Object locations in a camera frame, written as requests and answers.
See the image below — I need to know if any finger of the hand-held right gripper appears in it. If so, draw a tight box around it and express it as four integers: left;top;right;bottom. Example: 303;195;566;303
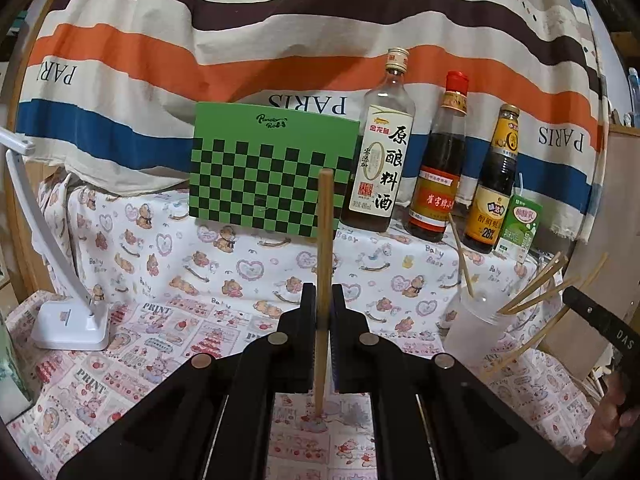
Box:
562;286;640;356

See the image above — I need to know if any white bear printed cloth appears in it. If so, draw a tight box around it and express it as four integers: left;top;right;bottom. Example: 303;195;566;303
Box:
37;170;566;341

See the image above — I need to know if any green checkered box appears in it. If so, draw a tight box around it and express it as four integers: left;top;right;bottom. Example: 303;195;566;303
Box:
189;102;361;239

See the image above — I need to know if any green milk drink carton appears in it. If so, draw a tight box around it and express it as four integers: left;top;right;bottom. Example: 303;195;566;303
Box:
494;199;545;264

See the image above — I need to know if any yellow label oyster sauce bottle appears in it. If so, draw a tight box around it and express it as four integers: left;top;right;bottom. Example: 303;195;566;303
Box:
462;104;522;254

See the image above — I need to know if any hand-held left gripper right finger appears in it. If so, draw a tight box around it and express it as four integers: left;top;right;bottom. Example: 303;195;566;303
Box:
330;284;581;480

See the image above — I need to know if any single wooden chopstick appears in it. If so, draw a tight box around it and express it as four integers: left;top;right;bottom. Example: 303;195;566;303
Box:
312;169;335;418

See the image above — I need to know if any striped cloth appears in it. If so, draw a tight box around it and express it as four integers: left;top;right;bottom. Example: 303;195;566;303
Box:
17;0;606;246

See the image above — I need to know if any white desk lamp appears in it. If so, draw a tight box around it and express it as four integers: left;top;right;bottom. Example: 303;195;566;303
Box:
0;127;111;352

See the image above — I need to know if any red cap sesame oil bottle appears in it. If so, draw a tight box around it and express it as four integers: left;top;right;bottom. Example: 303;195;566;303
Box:
405;71;470;243

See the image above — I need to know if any bundle of wooden chopsticks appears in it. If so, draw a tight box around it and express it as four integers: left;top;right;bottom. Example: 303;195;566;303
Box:
447;212;610;381

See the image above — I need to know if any translucent plastic cup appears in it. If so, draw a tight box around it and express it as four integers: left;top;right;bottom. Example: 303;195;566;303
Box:
442;287;516;368

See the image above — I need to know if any clear cooking wine bottle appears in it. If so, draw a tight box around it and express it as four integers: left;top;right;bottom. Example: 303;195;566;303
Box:
340;48;417;233

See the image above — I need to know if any pale green box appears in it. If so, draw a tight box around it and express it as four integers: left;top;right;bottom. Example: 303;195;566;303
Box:
0;310;32;411

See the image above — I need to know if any person's right hand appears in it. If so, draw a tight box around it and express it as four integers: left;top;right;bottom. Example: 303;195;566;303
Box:
585;372;628;453

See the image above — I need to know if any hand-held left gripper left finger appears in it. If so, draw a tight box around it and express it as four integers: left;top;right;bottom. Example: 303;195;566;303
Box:
57;282;319;480

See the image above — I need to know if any pink printed cloth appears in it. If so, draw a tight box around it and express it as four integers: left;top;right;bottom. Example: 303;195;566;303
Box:
5;290;606;480

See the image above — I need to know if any wooden board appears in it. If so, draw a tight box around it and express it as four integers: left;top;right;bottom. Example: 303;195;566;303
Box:
545;125;640;386

